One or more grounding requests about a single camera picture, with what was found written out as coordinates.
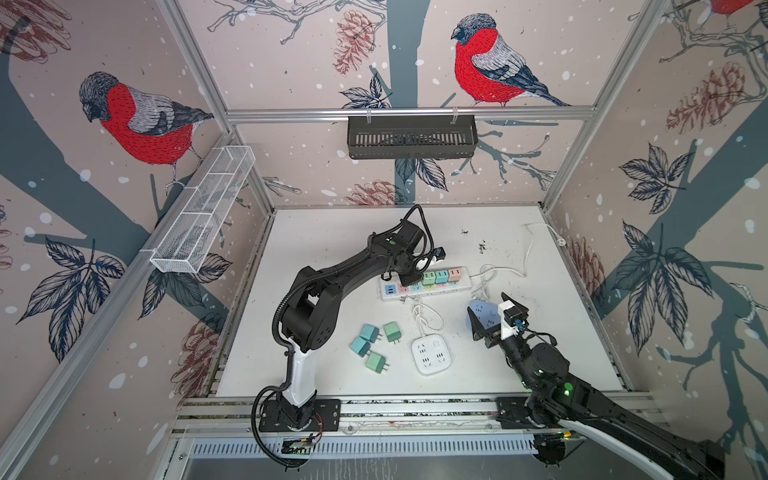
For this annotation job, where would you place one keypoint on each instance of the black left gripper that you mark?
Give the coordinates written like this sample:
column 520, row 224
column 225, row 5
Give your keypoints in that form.
column 409, row 280

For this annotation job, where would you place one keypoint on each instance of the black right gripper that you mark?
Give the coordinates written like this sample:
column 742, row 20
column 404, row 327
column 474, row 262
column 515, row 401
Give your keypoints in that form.
column 479, row 332

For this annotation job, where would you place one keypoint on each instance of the green charger plug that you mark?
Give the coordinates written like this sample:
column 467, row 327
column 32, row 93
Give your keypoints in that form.
column 428, row 278
column 392, row 332
column 376, row 363

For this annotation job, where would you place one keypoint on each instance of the white multicolour power strip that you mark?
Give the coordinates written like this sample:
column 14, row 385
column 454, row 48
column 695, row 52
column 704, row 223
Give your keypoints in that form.
column 392, row 290

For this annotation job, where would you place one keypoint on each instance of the teal charger plug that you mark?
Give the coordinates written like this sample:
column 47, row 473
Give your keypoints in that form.
column 370, row 333
column 360, row 346
column 442, row 276

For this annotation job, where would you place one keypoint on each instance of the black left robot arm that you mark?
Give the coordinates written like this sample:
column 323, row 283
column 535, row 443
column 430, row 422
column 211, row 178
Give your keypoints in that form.
column 306, row 317

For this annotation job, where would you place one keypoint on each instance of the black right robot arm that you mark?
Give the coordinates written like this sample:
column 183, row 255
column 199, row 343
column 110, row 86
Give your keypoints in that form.
column 559, row 403

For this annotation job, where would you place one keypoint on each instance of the green charger plug bottom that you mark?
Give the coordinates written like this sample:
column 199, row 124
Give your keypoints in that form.
column 376, row 363

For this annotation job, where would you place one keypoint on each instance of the blue square socket cube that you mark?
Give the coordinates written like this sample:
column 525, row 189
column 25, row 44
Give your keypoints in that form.
column 485, row 313

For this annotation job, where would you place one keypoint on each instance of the white square socket cube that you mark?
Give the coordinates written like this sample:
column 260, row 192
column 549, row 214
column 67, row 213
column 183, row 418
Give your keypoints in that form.
column 431, row 354

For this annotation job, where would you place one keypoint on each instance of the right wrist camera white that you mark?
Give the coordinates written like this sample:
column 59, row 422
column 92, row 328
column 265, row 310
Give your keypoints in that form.
column 510, row 327

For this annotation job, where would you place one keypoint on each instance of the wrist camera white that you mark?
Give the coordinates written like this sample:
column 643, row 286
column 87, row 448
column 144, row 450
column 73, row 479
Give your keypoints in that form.
column 438, row 254
column 510, row 327

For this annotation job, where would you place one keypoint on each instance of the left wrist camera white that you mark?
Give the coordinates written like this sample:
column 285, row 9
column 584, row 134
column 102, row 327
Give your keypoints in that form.
column 438, row 254

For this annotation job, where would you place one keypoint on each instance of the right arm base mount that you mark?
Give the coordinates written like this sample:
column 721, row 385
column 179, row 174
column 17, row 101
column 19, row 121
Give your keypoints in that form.
column 512, row 413

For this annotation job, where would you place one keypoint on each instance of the black wall shelf basket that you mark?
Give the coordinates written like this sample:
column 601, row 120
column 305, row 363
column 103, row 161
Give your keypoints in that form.
column 412, row 137

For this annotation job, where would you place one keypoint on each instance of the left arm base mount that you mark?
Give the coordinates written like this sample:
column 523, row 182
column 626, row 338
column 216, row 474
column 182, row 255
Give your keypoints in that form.
column 315, row 416

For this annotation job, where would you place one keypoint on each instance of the white wire mesh shelf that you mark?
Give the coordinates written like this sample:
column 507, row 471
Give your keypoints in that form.
column 193, row 232

